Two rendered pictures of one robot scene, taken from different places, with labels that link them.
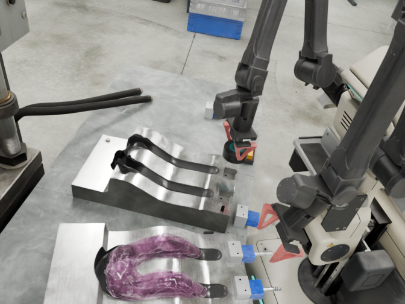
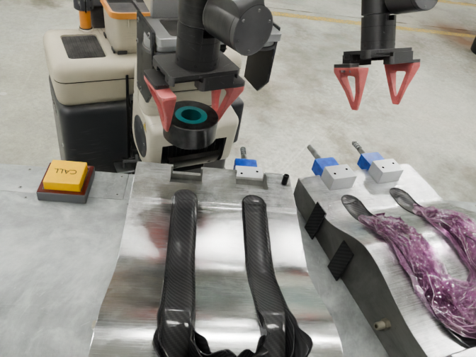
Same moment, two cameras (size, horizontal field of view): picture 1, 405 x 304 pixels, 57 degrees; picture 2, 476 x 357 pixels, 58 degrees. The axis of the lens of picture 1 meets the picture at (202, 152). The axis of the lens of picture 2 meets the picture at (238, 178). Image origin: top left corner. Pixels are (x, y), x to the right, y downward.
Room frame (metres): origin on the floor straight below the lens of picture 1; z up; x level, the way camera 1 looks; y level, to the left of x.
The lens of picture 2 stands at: (0.94, 0.43, 1.35)
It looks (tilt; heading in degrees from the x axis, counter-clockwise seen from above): 40 degrees down; 256
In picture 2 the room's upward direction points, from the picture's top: 11 degrees clockwise
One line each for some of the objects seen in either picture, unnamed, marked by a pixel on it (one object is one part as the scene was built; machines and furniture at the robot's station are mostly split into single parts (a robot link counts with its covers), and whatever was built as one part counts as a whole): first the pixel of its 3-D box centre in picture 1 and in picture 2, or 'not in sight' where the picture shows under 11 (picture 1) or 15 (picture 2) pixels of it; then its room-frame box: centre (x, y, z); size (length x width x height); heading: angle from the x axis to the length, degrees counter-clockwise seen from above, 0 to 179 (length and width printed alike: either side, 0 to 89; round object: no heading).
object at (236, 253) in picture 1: (249, 253); (324, 166); (0.63, -0.19, 0.86); 0.13 x 0.05 x 0.05; 103
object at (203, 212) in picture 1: (160, 172); (214, 303); (0.87, 0.13, 0.87); 0.50 x 0.26 x 0.14; 86
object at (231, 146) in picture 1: (235, 151); (190, 124); (0.90, -0.10, 0.99); 0.08 x 0.08 x 0.04
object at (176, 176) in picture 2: (229, 177); (185, 182); (0.90, -0.10, 0.87); 0.05 x 0.05 x 0.04; 86
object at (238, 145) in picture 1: (241, 145); (210, 94); (0.87, -0.11, 1.04); 0.07 x 0.07 x 0.09; 23
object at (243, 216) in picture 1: (255, 219); (245, 167); (0.78, -0.21, 0.83); 0.13 x 0.05 x 0.05; 87
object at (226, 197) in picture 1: (224, 201); (249, 187); (0.79, -0.10, 0.87); 0.05 x 0.05 x 0.04; 86
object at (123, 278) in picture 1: (156, 265); (447, 252); (0.51, 0.06, 0.90); 0.26 x 0.18 x 0.08; 103
